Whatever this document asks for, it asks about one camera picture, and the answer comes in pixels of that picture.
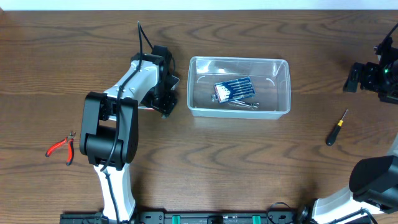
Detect blue screwdriver set case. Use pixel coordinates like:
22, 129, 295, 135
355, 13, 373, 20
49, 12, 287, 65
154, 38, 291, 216
213, 77, 256, 103

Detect silver double ring wrench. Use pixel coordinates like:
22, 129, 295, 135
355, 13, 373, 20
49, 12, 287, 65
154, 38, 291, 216
227, 100, 259, 110

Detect small claw hammer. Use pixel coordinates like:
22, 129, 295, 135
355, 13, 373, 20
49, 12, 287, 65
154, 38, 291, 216
138, 106, 170, 119

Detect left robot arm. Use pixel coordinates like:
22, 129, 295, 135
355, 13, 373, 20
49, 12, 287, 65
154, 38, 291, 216
80, 45, 179, 223

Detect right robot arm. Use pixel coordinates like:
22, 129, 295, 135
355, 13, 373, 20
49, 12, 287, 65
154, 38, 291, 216
294, 34, 397, 224

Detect clear plastic container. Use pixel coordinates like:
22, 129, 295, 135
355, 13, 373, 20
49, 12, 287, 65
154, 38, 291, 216
187, 56, 291, 119

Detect black yellow screwdriver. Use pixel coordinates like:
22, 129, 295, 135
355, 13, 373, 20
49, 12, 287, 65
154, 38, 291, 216
325, 110, 348, 146

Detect left black cable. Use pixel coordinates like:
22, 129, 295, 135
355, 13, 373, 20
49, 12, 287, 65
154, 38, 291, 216
99, 21, 155, 223

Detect black cable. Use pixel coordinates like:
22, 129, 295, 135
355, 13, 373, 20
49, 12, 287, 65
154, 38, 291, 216
266, 201, 379, 224
99, 21, 155, 223

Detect red handled pliers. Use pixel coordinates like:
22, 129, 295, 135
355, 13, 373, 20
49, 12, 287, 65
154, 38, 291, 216
45, 130, 77, 167

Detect right black cable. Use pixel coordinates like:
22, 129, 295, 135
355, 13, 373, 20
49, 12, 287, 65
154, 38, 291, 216
266, 201, 379, 224

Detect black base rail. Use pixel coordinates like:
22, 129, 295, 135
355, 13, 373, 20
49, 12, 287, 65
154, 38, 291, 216
59, 211, 305, 224

